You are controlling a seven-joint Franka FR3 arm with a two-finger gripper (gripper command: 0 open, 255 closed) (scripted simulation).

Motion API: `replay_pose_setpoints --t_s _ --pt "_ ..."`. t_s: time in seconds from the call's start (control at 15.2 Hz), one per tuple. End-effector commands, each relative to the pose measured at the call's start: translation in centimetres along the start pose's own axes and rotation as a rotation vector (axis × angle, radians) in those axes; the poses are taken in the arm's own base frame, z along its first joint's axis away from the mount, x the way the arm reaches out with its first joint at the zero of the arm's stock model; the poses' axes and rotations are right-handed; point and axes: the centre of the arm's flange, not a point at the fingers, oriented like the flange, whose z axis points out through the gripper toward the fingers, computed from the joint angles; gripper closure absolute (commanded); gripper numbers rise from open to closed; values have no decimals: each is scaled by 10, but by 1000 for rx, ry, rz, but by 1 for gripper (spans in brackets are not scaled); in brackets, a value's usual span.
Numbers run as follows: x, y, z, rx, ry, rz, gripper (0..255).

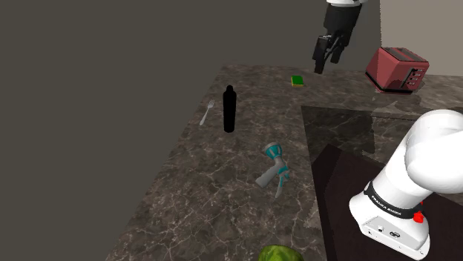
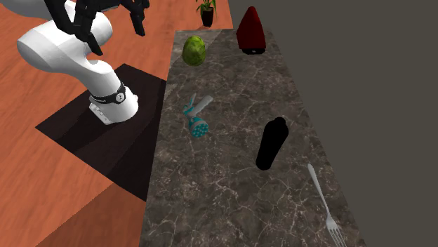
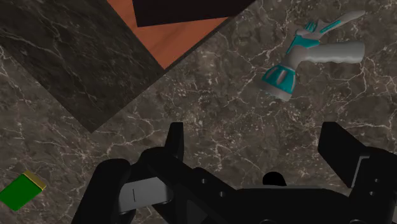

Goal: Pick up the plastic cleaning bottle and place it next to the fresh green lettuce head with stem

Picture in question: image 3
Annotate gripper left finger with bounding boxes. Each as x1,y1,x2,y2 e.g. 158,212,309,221
71,122,237,224

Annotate green block with gold edge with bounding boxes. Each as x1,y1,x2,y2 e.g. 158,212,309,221
0,169,47,213

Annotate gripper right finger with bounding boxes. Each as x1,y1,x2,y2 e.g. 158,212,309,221
317,121,397,224

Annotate grey teal hose spray nozzle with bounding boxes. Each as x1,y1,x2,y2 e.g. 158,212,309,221
260,10,366,102

